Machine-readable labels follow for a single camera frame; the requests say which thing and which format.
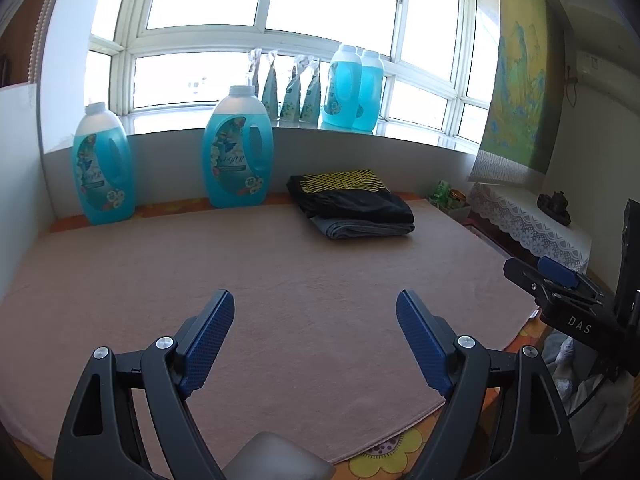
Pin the box with green items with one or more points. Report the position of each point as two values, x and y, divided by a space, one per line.
450 201

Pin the blue bottle on sill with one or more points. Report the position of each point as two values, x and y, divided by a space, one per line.
341 102
370 92

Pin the landscape painting scroll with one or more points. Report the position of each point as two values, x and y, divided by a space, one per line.
526 106

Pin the clothes pile on floor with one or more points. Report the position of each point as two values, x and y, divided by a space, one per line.
601 420

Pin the white window frame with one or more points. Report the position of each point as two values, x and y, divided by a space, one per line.
161 56

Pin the left blue detergent jug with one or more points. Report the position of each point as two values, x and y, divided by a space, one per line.
102 166

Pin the dark teapot tray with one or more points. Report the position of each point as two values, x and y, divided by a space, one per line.
555 207

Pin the refill pouch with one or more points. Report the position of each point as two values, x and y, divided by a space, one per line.
270 92
310 110
289 111

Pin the white lace cloth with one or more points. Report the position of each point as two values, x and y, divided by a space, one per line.
514 211

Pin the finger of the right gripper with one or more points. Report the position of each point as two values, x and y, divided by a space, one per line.
547 294
566 277

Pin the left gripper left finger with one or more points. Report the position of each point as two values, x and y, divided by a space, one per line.
101 438

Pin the blue bottle on sill right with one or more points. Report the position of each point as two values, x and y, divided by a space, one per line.
370 92

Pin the black shorts yellow pattern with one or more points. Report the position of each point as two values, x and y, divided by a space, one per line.
350 195

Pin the white air conditioner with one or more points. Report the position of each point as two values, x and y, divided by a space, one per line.
604 75

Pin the white side panel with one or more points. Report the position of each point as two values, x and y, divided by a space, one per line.
26 210

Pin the folded blue grey jeans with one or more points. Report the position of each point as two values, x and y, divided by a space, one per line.
348 229

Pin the middle blue detergent jug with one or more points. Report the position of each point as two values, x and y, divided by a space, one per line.
237 151

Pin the blue bottle on sill left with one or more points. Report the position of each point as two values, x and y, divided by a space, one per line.
341 102

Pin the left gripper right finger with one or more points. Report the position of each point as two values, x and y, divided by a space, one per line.
502 417

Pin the blue detergent jug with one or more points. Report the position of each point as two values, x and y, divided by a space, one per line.
237 151
102 166

